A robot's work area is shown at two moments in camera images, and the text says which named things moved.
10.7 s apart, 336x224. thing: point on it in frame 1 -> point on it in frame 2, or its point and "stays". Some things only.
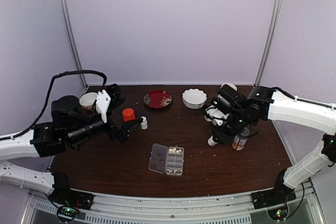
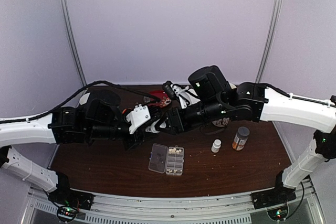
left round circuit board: (66, 213) stays
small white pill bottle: (211, 141) -> (216, 146)
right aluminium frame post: (276, 19) stays
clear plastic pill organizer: (168, 160) stays
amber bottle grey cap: (240, 139) stays
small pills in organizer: (175, 170) stays
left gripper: (124, 132) -> (138, 139)
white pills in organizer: (173, 150) stays
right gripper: (223, 138) -> (176, 120)
